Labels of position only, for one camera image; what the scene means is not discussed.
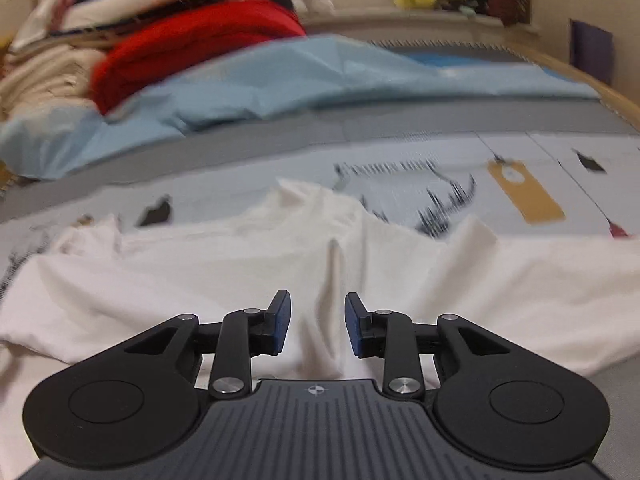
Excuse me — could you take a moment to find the grey patterned bed cover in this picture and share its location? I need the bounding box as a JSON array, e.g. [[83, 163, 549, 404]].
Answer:
[[1, 46, 639, 479]]

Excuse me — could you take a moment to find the cream folded blanket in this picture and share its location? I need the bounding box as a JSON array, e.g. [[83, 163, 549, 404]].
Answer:
[[1, 46, 106, 122]]

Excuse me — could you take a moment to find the red blanket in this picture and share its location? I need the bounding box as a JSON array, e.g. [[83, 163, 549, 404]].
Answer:
[[91, 0, 306, 115]]

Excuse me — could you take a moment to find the white long-sleeve shirt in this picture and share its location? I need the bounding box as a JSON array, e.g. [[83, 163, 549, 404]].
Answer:
[[1, 181, 639, 479]]

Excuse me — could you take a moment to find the light blue bed sheet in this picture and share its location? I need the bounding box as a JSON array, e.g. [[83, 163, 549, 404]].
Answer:
[[1, 36, 598, 180]]

